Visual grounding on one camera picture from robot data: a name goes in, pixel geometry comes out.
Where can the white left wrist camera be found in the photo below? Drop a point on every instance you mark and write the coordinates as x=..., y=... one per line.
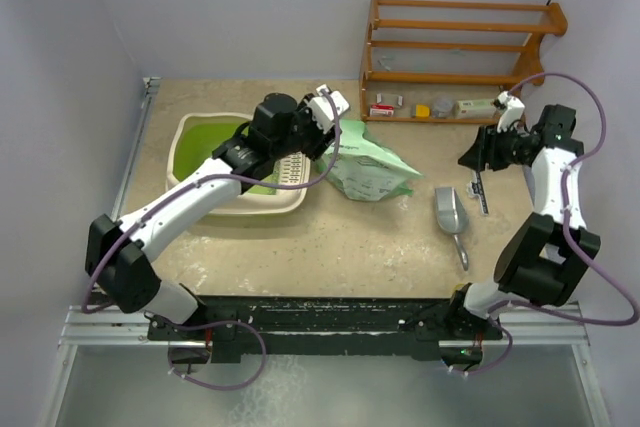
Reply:
x=326, y=105

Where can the black white bag sealing strip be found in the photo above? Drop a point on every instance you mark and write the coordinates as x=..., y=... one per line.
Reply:
x=476, y=190

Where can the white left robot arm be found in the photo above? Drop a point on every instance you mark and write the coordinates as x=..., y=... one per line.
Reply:
x=120, y=253

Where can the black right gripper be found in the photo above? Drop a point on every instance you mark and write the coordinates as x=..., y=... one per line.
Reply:
x=485, y=150

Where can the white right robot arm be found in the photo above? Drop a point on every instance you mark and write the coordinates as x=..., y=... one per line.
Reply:
x=537, y=265

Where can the grey round container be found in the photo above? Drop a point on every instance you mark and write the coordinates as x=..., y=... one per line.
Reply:
x=442, y=107

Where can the green cat litter bag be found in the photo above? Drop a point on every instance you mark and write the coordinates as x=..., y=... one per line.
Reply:
x=366, y=170

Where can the beige green litter box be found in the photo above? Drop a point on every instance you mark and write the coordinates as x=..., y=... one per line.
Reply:
x=199, y=134

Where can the wooden shelf rack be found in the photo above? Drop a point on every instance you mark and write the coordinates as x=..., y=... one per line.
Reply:
x=552, y=21

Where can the silver metal scoop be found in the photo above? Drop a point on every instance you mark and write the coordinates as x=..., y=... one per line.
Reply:
x=452, y=218

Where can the yellow small block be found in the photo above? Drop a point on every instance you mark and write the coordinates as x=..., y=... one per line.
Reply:
x=421, y=111

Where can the red white small box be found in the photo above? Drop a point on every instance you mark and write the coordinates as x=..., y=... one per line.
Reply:
x=381, y=110

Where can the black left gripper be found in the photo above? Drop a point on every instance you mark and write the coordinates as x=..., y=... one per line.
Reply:
x=320, y=140

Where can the green white carton box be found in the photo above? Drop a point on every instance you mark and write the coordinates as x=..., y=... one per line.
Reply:
x=474, y=109

